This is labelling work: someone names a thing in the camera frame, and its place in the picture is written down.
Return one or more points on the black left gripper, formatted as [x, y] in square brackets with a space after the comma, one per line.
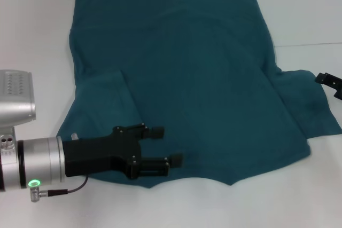
[93, 156]

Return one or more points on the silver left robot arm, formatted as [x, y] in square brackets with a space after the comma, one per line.
[40, 161]

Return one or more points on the silver perforated left wrist camera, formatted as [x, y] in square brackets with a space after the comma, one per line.
[16, 105]

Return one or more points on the blue t-shirt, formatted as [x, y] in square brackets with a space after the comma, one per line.
[187, 65]

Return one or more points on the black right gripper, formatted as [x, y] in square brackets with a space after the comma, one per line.
[335, 83]

